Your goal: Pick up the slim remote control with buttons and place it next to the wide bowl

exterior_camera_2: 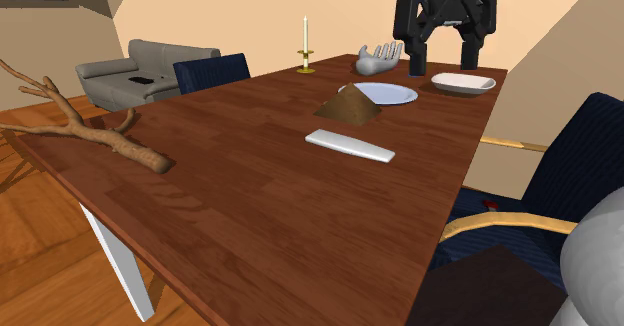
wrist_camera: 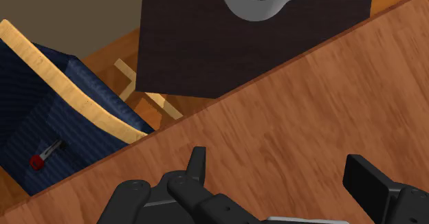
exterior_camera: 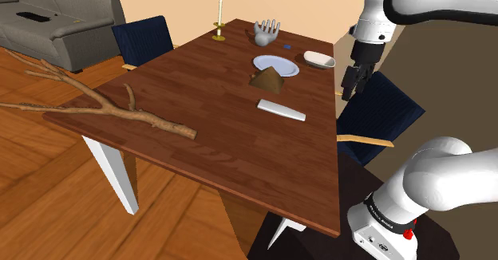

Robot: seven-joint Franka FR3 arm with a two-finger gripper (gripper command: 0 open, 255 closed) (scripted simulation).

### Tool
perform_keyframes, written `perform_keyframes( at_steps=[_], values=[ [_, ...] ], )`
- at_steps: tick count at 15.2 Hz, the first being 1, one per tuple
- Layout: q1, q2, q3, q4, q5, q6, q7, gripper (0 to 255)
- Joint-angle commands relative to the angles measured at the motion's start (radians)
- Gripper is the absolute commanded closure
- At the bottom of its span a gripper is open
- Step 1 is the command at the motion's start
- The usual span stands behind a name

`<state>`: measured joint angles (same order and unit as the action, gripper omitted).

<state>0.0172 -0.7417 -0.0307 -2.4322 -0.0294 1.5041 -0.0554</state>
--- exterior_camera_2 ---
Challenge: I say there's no white round plate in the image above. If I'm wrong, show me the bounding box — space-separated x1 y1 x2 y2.
337 82 419 107

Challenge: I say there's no brown pyramid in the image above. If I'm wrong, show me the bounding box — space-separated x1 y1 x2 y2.
312 82 383 127

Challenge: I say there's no grey hand sculpture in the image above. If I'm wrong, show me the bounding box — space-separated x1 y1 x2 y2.
355 41 405 77

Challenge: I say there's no white candle in brass holder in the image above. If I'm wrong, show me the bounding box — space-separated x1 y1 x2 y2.
296 15 317 75

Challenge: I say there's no brown tree branch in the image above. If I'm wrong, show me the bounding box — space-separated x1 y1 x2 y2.
0 59 176 176

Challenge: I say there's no grey sofa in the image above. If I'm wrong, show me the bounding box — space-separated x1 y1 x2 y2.
74 38 222 114

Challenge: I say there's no white oblong dish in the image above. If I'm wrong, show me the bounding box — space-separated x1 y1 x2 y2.
430 72 497 96

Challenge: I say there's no blue armchair with wooden arms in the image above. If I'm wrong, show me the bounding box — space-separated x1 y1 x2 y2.
427 91 624 297

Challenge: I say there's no dark blue chair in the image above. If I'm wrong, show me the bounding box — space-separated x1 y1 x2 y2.
172 52 252 97

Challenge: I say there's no white flat remote control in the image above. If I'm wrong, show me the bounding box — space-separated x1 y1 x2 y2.
304 128 397 165

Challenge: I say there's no brown wooden table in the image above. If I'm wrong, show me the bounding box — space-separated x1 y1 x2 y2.
0 53 509 326

